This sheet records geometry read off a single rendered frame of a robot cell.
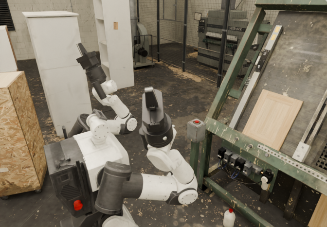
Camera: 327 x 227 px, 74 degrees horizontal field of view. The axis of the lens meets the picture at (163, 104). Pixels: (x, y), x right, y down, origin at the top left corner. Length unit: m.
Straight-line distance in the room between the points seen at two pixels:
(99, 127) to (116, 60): 4.26
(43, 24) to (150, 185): 2.68
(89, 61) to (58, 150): 0.45
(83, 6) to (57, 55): 6.18
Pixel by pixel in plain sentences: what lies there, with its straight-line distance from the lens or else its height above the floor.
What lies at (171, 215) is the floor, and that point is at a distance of 2.40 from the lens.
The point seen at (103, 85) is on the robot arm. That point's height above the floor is 1.51.
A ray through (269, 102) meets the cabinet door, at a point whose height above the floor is 1.16.
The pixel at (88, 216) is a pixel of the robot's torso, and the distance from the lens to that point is 1.14.
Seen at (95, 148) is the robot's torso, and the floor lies 1.37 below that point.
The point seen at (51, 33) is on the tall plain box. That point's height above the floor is 1.53.
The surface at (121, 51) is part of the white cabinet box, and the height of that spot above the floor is 0.86.
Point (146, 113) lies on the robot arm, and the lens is 0.56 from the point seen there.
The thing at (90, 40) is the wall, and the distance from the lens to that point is 9.45.
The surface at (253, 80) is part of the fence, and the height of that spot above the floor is 1.29.
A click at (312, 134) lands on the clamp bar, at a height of 1.09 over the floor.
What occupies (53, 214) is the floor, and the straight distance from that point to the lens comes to 2.64.
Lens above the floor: 1.91
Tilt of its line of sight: 26 degrees down
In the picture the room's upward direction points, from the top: straight up
